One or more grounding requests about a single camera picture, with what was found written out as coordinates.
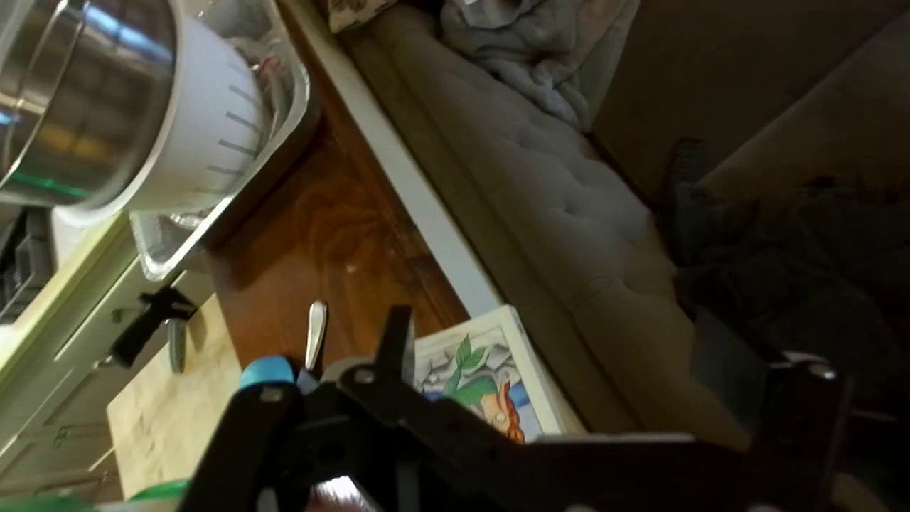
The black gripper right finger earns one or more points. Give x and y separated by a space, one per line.
806 435

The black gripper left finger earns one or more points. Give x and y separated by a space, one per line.
258 435

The steel mixing bowl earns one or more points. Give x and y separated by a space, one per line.
76 103

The white bin with green bag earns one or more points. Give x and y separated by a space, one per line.
151 496

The white kitchen worktop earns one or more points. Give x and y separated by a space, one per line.
67 379

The white illustrated book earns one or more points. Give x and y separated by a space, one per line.
474 379

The beige tufted cushion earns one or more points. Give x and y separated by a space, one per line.
570 237

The rectangular baking tray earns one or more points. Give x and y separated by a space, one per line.
285 86

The brown patterned pillow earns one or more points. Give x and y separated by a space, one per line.
351 12

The light grey crumpled blanket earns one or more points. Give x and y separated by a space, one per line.
531 46

